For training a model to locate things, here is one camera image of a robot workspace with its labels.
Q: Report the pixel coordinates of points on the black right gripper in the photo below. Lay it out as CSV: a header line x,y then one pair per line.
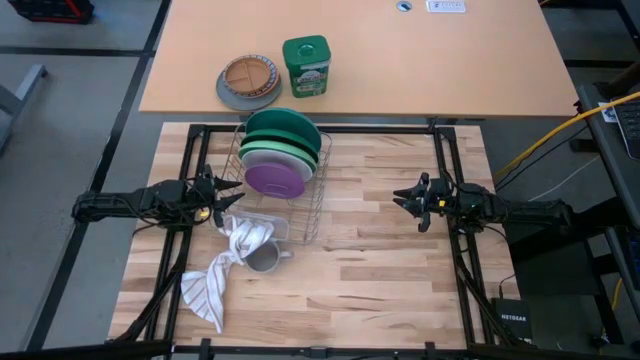
x,y
447,200

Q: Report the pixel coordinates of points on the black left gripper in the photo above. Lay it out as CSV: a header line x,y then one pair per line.
x,y
202,195

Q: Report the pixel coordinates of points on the purple plate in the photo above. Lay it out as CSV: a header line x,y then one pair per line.
x,y
275,181

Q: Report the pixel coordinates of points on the white plate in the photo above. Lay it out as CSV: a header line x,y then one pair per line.
x,y
280,156

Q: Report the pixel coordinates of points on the light green plate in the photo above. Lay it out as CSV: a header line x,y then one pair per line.
x,y
277,146

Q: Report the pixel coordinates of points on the teal green plate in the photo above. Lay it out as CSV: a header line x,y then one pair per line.
x,y
282,120

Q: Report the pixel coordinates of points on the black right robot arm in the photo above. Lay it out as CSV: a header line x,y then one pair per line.
x,y
525,210

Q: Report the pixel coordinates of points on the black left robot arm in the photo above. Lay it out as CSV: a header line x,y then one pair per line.
x,y
125,202

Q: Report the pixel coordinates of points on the clear plastic utensil holder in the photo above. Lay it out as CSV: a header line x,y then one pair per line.
x,y
280,225

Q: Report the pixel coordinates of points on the grey mug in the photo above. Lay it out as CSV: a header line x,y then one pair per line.
x,y
262,257

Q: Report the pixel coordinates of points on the grey plate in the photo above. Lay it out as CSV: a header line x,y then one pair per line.
x,y
245,104

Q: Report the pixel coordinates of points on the white striped dish towel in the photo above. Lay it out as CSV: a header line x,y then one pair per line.
x,y
205,295

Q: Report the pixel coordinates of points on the orange divided plate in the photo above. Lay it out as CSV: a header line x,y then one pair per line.
x,y
250,76

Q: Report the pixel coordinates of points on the light wood desk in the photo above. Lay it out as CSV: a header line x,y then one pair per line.
x,y
425,60

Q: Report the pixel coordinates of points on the green detergent tub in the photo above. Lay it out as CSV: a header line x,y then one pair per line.
x,y
307,67

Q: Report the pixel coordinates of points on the black keyboard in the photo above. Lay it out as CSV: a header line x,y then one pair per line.
x,y
630,130

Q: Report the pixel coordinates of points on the grey metal desk leg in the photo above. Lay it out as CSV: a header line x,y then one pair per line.
x,y
15,97

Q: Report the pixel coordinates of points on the black and red toolbox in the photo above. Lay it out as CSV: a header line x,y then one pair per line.
x,y
50,10

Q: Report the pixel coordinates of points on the black aluminium rig frame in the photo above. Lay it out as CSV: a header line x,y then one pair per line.
x,y
375,129

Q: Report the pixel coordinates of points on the black Netgear network switch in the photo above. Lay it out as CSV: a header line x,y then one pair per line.
x,y
512,319

